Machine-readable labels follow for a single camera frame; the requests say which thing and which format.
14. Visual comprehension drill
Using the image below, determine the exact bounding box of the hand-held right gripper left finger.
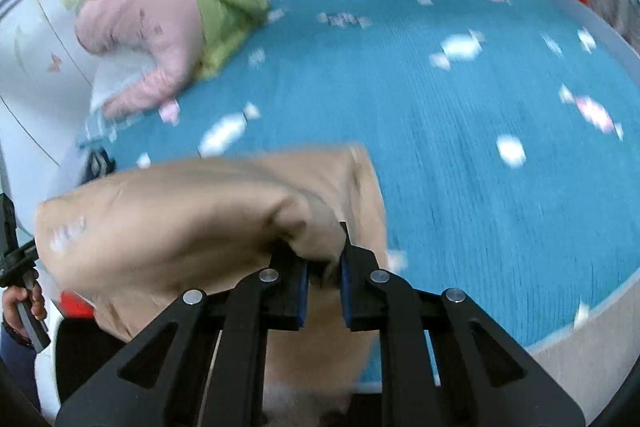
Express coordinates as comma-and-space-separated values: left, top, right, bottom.
55, 241, 312, 427

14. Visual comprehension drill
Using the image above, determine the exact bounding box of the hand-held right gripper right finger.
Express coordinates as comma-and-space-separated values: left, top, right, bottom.
339, 221, 586, 427

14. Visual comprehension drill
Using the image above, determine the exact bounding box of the tan garment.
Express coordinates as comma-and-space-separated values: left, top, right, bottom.
34, 144, 391, 427

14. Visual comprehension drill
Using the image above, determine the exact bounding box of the person's left forearm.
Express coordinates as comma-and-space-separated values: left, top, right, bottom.
0, 321, 41, 410

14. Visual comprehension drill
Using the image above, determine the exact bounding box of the person's left hand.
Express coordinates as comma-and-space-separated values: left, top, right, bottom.
2, 268, 49, 334

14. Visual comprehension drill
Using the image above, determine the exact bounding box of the red object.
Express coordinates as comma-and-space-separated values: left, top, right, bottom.
60, 289, 97, 319

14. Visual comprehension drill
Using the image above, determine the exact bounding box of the small black clip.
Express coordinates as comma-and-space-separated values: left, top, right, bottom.
86, 148, 117, 180

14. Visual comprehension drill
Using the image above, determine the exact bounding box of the teal candy print blanket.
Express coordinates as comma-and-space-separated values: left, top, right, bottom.
80, 0, 640, 385

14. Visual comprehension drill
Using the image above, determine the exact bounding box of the white wardrobe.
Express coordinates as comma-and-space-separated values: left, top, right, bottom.
0, 0, 211, 198

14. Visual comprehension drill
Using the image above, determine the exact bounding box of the pink puffer jacket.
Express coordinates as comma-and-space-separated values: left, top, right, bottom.
75, 0, 208, 120

